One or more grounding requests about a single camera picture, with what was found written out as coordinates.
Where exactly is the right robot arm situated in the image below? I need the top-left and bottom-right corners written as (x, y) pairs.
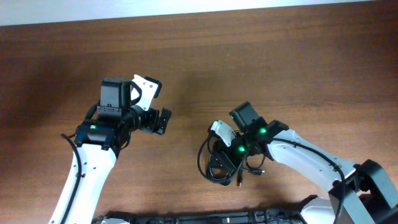
top-left (204, 101), bottom-right (397, 223)

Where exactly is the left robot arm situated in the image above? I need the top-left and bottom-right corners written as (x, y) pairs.
top-left (49, 75), bottom-right (172, 223)

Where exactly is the right camera cable black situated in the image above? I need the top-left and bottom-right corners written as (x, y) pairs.
top-left (197, 130), bottom-right (353, 223)

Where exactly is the camera cable black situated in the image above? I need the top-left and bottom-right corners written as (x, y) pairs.
top-left (60, 133), bottom-right (82, 224)
top-left (197, 130), bottom-right (353, 223)

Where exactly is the left camera cable black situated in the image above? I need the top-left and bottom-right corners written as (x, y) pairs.
top-left (60, 133), bottom-right (82, 224)

